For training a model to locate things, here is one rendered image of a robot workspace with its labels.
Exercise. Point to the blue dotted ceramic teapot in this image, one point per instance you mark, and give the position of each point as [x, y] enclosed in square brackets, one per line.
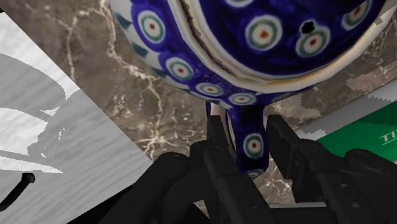
[229, 49]

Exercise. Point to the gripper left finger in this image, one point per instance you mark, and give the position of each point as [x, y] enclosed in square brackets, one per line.
[223, 173]

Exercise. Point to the black curved bar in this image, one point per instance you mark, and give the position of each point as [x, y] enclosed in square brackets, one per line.
[19, 189]

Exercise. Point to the green box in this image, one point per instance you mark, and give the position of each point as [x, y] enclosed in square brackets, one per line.
[366, 133]

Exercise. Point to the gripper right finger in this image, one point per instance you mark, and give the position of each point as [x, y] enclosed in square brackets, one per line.
[313, 164]

